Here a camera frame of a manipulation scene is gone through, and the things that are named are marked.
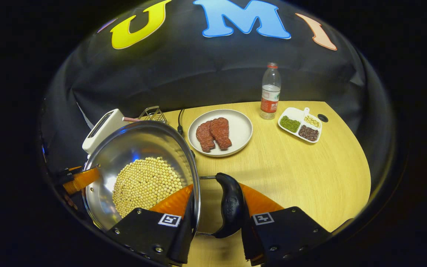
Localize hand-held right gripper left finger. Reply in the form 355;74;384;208
105;184;196;267

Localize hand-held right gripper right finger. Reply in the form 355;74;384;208
240;182;333;267

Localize steel pot with black handles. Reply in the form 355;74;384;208
82;120;250;239

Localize heap of soybeans in pot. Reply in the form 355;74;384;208
112;156;183;218

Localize white toaster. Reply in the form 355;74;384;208
82;109;126;155

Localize red-brown meat piece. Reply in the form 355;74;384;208
196;121;216;153
209;117;232;150

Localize round beige plate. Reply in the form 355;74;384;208
188;109;254;158

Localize pile of dark red beans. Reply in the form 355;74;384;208
298;125;320;142

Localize pile of green mung beans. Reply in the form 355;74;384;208
280;115;301;133

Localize white divided dish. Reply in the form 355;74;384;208
278;107;323;144

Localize clear plastic water bottle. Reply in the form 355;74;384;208
260;62;282;120

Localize black backdrop cloth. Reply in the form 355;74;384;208
41;0;395;175

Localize metal wire rack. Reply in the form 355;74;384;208
138;106;168;124

